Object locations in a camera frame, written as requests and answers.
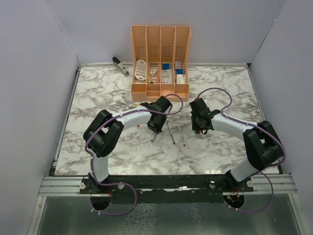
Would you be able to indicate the blue white pen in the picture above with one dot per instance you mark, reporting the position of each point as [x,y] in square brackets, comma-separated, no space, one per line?
[171,133]

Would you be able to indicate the peach plastic desk organizer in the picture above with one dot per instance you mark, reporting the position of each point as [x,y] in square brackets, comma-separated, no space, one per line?
[158,44]

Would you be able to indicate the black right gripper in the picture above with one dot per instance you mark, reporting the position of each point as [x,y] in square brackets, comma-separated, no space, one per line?
[194,126]

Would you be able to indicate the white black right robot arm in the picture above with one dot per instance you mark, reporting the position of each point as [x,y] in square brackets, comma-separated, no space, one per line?
[262,144]

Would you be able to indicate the grey black stapler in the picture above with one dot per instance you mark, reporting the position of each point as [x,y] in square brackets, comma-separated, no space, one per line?
[117,63]

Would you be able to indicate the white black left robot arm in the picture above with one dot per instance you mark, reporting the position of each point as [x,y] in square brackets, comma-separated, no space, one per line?
[103,133]

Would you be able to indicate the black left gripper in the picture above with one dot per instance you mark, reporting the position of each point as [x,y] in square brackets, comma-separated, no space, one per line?
[163,117]

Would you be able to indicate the blue small box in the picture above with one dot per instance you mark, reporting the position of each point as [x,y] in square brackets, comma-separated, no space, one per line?
[166,66]

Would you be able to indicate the pink tipped white pen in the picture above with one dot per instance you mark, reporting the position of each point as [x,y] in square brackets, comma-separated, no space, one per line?
[181,136]

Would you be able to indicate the white red labelled box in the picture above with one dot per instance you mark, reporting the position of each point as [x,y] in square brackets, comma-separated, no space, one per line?
[181,79]

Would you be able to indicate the white oval label card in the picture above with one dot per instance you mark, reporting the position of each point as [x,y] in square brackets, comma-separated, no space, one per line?
[140,70]

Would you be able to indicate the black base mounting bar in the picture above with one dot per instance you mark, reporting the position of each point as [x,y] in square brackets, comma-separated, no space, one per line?
[161,189]

